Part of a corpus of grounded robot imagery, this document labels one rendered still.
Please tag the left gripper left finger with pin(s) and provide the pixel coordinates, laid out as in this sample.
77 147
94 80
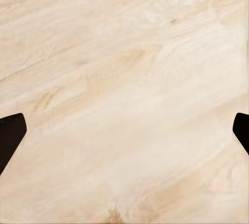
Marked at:
12 130

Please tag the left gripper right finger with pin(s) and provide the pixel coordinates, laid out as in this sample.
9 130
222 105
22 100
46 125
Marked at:
241 129

